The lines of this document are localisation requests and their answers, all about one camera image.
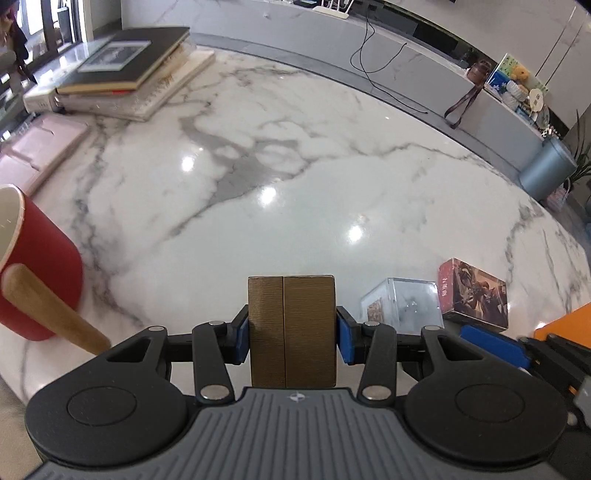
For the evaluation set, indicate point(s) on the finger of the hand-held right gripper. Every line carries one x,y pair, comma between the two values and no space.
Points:
494,346

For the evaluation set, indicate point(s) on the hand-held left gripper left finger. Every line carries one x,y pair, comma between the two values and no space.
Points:
240,334

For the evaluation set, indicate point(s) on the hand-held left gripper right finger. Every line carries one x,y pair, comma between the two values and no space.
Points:
346,337

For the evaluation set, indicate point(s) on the brown cardboard box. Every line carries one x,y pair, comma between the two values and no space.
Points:
291,327

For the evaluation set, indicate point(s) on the printed card box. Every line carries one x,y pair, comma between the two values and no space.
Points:
475,290

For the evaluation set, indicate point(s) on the orange cardboard box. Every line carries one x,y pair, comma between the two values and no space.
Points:
568,323

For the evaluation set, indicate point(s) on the clear acrylic box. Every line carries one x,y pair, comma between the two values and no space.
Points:
401,302

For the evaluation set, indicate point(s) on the woven basket bag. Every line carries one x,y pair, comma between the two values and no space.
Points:
559,196

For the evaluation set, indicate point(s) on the grey-blue trash can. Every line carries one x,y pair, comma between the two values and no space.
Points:
547,168

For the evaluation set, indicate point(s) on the snake plant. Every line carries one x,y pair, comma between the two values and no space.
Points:
582,161

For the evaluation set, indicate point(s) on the round wooden fan ornament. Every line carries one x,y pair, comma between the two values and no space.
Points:
536,100

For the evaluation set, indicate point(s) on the grey stacked cups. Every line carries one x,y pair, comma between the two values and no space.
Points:
513,91

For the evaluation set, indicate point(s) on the stack of books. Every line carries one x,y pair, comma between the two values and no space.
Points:
171,87

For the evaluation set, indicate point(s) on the white marble television console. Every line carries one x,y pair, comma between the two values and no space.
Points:
415,74

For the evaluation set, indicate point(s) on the pink case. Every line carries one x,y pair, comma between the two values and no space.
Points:
41,143

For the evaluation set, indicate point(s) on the small teddy bear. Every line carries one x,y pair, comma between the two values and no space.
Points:
521,71

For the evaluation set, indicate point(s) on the black hardcover book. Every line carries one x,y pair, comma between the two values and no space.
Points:
124,55

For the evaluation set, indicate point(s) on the white router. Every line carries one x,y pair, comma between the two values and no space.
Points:
330,11

